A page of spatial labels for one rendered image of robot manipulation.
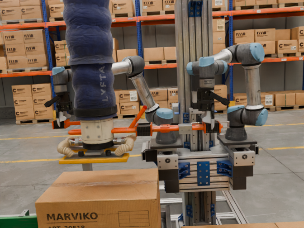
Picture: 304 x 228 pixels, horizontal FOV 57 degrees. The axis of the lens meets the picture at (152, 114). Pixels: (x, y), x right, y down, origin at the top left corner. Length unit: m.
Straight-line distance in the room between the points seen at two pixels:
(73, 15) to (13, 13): 8.15
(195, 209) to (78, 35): 1.52
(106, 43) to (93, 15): 0.14
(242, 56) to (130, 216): 1.13
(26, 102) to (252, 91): 8.24
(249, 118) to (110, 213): 1.06
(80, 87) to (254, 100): 1.09
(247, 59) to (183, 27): 0.53
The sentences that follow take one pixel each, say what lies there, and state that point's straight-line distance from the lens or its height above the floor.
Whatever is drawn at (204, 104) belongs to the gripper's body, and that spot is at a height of 1.37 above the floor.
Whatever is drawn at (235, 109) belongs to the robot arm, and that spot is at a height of 1.25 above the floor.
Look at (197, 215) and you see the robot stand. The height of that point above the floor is 0.43.
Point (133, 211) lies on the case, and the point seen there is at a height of 0.88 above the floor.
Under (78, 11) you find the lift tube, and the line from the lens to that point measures 1.40.
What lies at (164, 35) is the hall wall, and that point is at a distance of 9.87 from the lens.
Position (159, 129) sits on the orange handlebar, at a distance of 1.44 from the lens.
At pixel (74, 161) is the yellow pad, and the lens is 1.44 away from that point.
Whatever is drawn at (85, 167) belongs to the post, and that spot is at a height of 0.87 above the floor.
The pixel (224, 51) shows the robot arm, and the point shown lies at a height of 1.63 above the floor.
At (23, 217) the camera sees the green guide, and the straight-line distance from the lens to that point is 2.13.
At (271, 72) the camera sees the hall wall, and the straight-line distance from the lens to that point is 10.59.
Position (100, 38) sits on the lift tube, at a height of 1.72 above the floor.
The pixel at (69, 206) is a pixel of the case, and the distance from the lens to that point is 1.49.
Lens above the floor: 1.57
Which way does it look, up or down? 10 degrees down
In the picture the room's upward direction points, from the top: 3 degrees counter-clockwise
